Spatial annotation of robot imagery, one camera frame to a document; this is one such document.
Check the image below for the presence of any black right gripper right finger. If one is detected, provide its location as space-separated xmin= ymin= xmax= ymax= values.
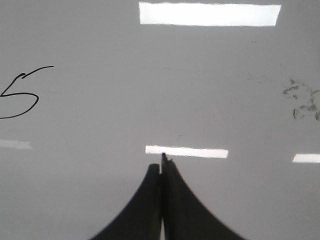
xmin=161 ymin=153 xmax=244 ymax=240

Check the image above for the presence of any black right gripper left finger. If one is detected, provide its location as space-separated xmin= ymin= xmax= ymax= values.
xmin=92 ymin=163 xmax=162 ymax=240

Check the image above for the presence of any white glossy whiteboard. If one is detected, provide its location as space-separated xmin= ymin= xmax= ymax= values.
xmin=0 ymin=0 xmax=320 ymax=240

